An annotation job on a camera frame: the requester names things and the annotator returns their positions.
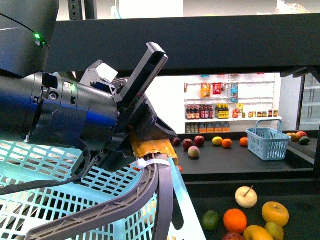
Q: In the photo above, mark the yellow apple right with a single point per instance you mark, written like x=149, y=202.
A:
x=275, y=212

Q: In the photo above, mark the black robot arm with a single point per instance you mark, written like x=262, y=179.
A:
x=26, y=30

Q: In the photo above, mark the peach fruit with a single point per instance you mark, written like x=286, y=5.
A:
x=194, y=152

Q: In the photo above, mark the black shelf frame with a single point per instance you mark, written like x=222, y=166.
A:
x=288, y=44

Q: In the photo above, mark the white retail shelf unit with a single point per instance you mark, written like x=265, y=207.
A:
x=230, y=102

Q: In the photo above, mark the yellow apple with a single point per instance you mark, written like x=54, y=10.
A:
x=255, y=232
x=275, y=212

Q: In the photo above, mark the light blue shopping basket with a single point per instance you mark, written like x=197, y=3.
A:
x=23, y=211

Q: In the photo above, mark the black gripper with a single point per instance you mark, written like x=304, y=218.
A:
x=85, y=113

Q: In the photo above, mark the orange fruit front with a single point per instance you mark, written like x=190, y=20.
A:
x=235, y=221

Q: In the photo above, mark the white pear with stem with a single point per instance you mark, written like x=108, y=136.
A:
x=246, y=197

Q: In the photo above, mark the dark plum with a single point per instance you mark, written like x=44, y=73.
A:
x=176, y=141

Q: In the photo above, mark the dark red apple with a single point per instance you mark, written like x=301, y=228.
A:
x=187, y=143

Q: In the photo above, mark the yellow lemon back shelf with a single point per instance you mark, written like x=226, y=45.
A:
x=217, y=141

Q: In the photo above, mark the orange near basket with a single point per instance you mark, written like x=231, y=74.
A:
x=244, y=142

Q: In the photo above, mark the yellow apple front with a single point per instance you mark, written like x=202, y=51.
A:
x=255, y=232

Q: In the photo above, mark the small blue basket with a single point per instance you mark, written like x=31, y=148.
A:
x=267, y=143

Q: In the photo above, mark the yellow-green pear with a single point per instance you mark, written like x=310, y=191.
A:
x=275, y=230

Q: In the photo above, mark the green lime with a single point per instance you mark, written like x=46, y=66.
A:
x=210, y=220

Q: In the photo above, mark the red apple back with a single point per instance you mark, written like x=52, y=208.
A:
x=199, y=141

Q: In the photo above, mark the orange back shelf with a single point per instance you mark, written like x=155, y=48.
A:
x=227, y=143

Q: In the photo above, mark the red apple front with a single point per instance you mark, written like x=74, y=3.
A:
x=233, y=236

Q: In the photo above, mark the grey basket handle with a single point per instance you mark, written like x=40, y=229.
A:
x=156, y=162

